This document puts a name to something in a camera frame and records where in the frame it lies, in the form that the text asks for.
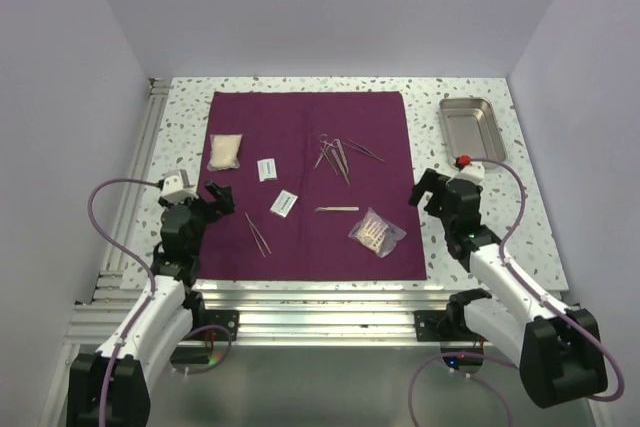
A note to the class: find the white sachet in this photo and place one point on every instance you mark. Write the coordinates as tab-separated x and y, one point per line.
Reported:
267	170
283	203

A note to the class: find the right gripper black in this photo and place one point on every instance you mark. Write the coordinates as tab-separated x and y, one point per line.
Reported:
429	182

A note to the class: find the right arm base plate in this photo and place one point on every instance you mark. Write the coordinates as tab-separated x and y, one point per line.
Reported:
431	326

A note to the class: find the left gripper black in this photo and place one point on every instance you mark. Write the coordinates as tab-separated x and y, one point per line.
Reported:
220	206

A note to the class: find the thin steel tweezers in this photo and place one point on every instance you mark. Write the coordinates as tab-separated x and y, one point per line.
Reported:
363	150

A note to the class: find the clear bag printed pack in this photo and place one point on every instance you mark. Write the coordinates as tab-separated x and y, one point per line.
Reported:
377	234

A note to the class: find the steel instrument tray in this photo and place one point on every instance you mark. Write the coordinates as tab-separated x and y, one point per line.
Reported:
469	127

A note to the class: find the curved steel tweezers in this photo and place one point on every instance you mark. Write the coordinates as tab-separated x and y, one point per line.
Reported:
336	209

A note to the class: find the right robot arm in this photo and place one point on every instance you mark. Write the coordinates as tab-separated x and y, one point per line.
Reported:
556	349

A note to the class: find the aluminium frame rails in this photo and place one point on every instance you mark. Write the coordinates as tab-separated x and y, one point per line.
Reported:
356	313

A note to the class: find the white gauze packet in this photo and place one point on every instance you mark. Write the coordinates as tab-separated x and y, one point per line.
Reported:
224	151

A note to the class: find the steel forceps with ring handles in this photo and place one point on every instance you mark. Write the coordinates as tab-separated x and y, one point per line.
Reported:
325	146

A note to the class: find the purple cloth mat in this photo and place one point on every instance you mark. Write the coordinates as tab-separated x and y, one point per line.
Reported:
308	246

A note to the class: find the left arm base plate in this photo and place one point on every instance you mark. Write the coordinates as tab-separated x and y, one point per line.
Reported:
219	325

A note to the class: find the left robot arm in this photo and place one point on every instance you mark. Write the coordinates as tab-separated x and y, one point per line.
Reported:
113	385

